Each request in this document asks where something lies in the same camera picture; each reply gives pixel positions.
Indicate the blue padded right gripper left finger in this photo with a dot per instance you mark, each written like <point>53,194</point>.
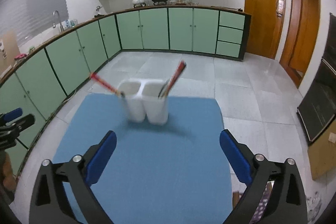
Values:
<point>49,201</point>

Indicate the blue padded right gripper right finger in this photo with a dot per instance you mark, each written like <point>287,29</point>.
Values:
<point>287,203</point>

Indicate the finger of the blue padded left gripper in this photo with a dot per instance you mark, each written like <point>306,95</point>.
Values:
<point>12,115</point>
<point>22,124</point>

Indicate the silver metal spoon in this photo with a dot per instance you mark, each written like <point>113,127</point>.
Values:
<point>163,89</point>

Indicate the green lower kitchen cabinets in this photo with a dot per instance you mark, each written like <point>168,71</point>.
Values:
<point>43,80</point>

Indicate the patterned floor rag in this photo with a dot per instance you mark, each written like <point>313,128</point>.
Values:
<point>314,204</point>

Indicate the wooden stool with patterned cushion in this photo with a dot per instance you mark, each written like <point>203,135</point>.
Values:
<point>258,206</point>

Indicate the red cloth on counter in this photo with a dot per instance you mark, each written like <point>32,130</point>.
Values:
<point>20,56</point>

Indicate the brown cardboard box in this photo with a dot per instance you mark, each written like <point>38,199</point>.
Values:
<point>322,153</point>

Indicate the cardboard board with hardware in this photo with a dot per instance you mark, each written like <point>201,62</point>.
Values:
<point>9,50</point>

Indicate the chrome sink faucet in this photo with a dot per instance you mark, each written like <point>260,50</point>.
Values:
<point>57,20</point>

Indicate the blue tablecloth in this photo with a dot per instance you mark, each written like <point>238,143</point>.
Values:
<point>174,173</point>

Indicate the white twin utensil holder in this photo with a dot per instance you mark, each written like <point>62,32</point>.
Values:
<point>141,102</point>

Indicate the black glass cabinet appliance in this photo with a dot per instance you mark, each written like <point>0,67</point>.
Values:
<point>317,109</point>

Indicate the silver kettle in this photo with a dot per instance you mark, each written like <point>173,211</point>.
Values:
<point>97,12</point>

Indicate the wooden open door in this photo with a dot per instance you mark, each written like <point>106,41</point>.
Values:
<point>301,38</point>

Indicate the wooden closed door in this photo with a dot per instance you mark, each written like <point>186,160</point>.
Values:
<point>266,26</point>

